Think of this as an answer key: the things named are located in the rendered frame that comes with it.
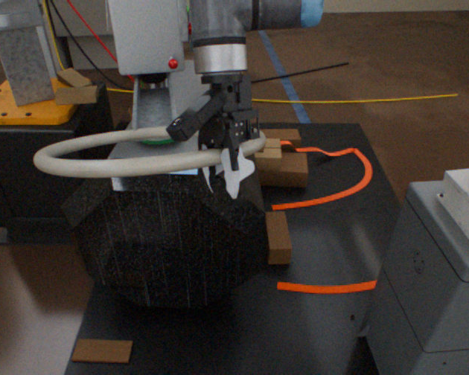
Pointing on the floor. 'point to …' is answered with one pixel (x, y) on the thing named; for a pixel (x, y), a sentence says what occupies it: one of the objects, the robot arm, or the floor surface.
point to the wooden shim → (103, 350)
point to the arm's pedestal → (427, 294)
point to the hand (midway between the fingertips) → (219, 190)
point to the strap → (321, 203)
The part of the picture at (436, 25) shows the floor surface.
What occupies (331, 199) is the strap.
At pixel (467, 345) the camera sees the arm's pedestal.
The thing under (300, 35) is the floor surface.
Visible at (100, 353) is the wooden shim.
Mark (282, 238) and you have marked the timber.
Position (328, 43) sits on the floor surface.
